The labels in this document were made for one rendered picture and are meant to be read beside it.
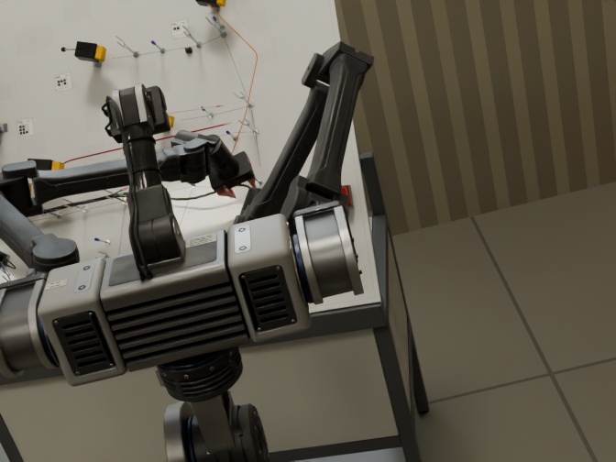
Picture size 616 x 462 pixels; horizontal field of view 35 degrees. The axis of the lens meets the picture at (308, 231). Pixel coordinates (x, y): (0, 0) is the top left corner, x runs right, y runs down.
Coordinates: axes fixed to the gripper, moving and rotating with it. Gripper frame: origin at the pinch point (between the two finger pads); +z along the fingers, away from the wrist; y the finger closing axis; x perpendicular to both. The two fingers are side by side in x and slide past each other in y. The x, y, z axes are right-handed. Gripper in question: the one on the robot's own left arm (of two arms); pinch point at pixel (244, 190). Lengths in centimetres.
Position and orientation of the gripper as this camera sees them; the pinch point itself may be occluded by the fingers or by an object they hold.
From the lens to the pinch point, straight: 236.4
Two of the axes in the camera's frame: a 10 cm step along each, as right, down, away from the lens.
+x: 2.7, 7.7, -5.8
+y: -9.0, 4.1, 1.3
